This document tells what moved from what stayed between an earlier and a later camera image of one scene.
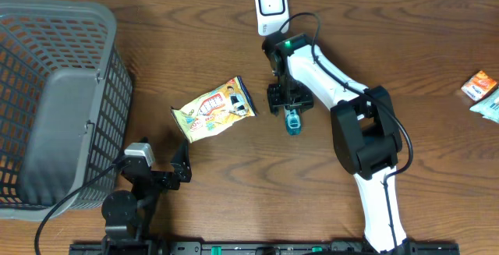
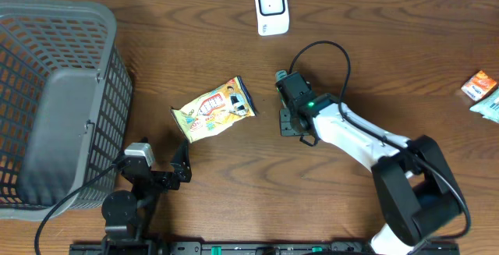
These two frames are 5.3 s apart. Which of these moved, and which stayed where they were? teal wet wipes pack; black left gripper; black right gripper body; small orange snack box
Moved: black right gripper body
Stayed: black left gripper; small orange snack box; teal wet wipes pack
